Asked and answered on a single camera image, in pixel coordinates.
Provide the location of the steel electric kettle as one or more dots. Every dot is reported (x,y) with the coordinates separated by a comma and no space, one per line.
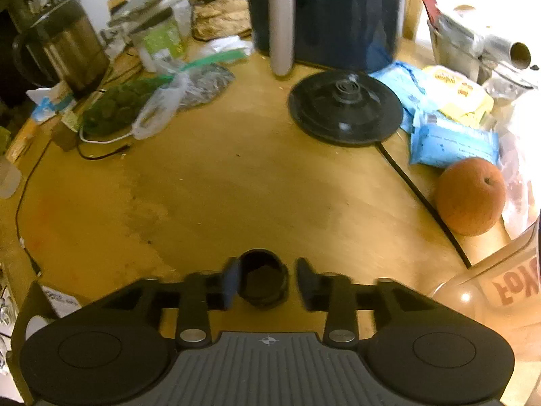
(67,46)

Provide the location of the cardboard box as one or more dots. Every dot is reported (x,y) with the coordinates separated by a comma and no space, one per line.
(50,304)

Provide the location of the white tub green label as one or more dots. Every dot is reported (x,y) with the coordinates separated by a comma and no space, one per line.
(160,40)

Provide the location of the clear plastic bag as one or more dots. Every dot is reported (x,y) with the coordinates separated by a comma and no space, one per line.
(156,110)

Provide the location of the large blue packet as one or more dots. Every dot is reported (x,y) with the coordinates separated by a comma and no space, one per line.
(401,89)

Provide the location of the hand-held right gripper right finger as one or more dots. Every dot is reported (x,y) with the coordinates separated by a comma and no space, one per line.
(305,283)

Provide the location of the yellow packet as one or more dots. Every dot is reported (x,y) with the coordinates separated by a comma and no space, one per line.
(458,95)

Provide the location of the green strip zip bag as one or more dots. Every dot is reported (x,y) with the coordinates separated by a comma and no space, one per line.
(207,84)

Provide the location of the clear shaker bottle grey lid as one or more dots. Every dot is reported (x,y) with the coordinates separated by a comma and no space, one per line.
(498,287)

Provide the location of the foil roll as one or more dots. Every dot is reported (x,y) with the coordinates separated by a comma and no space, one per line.
(507,50)

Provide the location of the green bag of brown rounds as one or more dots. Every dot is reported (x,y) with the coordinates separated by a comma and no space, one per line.
(114,108)

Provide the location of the clear glass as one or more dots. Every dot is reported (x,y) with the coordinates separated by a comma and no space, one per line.
(8,177)

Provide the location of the blue tissue pack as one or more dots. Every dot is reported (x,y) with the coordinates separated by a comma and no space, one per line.
(48,103)

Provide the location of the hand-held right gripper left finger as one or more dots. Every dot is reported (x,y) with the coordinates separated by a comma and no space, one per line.
(231,281)

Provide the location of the dark blue air fryer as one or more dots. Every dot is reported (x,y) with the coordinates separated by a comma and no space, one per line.
(338,12)

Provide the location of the blue wipes packet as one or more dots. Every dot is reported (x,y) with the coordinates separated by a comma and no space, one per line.
(452,141)

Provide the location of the orange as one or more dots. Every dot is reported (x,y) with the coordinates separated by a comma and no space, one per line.
(471,196)

